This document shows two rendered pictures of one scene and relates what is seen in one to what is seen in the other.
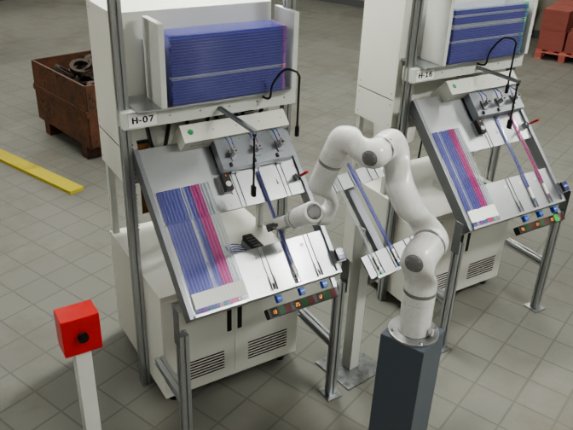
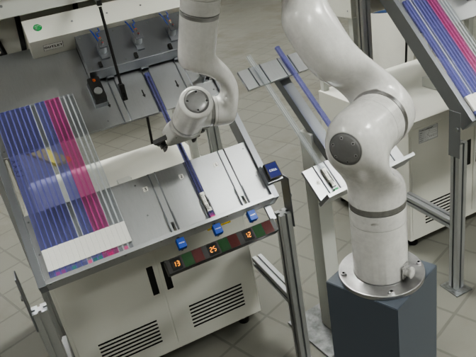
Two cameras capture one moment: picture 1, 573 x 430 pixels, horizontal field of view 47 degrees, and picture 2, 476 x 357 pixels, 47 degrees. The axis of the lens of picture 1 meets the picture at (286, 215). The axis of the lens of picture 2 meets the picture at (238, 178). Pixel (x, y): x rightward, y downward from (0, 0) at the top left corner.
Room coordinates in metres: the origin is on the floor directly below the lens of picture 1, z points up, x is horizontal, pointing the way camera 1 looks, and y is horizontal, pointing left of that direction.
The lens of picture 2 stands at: (1.00, -0.42, 1.49)
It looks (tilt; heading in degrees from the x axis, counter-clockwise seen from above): 26 degrees down; 12
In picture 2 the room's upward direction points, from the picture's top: 10 degrees counter-clockwise
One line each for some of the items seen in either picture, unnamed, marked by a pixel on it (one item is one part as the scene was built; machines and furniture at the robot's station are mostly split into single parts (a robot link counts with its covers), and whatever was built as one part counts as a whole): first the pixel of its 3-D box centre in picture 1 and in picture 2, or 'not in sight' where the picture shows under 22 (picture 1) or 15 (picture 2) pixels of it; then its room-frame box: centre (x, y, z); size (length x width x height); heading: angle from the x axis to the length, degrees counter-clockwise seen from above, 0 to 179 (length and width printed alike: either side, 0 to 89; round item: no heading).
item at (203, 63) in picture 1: (224, 61); not in sight; (2.66, 0.28, 1.52); 0.51 x 0.13 x 0.27; 122
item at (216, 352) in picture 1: (204, 297); (139, 253); (2.73, 0.39, 0.31); 0.70 x 0.65 x 0.62; 122
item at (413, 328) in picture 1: (416, 311); (379, 239); (2.02, -0.50, 0.79); 0.19 x 0.19 x 0.18
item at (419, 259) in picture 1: (420, 267); (367, 159); (1.99, -0.48, 1.00); 0.19 x 0.12 x 0.24; 150
